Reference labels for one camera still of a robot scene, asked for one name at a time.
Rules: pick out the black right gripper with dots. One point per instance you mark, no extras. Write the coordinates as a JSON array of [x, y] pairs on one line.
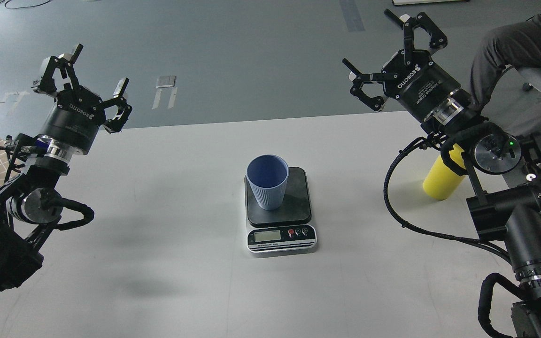
[[421, 84]]

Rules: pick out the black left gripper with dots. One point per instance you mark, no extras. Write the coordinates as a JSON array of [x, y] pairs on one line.
[[77, 113]]

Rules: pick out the yellow squeeze bottle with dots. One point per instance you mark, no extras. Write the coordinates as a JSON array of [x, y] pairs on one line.
[[441, 182]]

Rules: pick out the blue ribbed cup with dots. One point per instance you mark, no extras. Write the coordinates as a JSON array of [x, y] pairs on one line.
[[267, 176]]

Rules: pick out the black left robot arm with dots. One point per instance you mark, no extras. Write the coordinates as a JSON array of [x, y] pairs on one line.
[[30, 206]]

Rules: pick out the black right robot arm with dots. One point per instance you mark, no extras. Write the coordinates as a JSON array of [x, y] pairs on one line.
[[504, 171]]

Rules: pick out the digital kitchen scale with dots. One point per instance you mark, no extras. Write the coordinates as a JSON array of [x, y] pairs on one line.
[[285, 230]]

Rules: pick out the grey floor plate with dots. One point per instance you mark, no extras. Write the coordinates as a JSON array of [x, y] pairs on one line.
[[167, 81]]

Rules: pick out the grey office chair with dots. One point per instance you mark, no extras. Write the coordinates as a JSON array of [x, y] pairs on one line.
[[532, 77]]

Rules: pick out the seated person in grey trousers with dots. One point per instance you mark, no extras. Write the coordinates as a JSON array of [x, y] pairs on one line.
[[517, 45]]

